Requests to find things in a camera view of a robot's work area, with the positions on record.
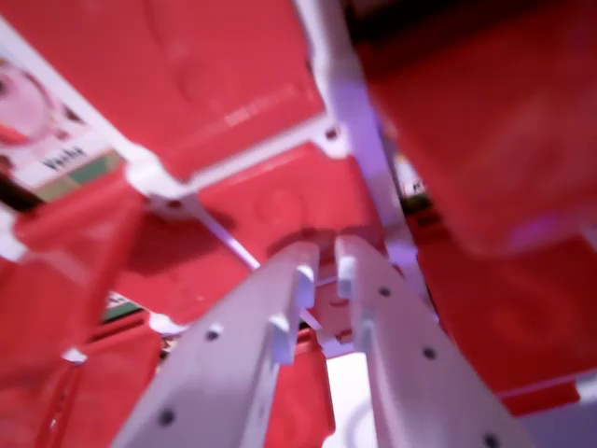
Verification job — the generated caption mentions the cow picture card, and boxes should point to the cow picture card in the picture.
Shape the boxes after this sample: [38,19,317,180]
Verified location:
[0,54,123,203]

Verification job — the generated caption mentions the red board flap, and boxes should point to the red board flap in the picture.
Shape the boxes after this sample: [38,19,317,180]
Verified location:
[13,179,256,326]
[358,41,597,257]
[2,0,328,181]
[198,143,389,287]

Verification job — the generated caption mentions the red and white game board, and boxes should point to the red and white game board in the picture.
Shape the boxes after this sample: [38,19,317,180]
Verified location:
[0,0,597,448]

